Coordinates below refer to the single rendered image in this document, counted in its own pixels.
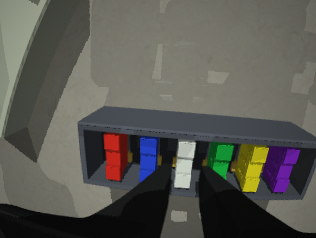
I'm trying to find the dark grey fuse block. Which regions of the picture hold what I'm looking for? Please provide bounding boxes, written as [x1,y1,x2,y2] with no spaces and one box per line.
[77,106,316,200]

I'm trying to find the green fuse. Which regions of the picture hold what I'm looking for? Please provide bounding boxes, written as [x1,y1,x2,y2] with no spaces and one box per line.
[207,142,234,180]

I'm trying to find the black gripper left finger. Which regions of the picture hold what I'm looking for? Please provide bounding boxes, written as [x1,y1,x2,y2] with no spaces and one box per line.
[0,163,173,238]

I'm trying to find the blue fuse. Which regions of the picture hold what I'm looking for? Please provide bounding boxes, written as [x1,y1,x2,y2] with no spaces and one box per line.
[139,136,159,183]

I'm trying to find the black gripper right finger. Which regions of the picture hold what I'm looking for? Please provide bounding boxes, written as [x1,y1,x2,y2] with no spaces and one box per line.
[198,165,316,238]

